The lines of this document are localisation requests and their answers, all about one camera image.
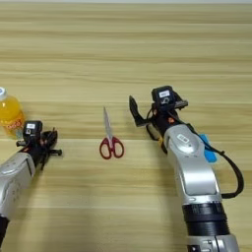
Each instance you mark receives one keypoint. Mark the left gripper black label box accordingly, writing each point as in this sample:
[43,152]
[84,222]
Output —
[32,130]

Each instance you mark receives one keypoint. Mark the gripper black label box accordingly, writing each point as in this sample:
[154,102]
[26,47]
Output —
[163,97]
[32,130]

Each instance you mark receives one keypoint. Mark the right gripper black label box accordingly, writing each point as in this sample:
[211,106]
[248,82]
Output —
[163,97]

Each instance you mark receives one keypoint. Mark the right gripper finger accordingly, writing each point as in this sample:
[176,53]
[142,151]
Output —
[180,104]
[135,113]

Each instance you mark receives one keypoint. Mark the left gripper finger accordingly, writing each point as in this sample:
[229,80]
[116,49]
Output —
[54,139]
[46,138]

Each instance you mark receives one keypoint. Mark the orange juice bottle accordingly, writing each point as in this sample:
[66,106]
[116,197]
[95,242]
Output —
[10,114]

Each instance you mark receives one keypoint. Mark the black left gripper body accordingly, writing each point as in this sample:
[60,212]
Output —
[36,151]

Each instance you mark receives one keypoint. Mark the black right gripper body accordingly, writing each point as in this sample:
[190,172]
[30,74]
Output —
[165,119]

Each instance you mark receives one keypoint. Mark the small blue object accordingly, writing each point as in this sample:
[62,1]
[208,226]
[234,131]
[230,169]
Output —
[210,154]

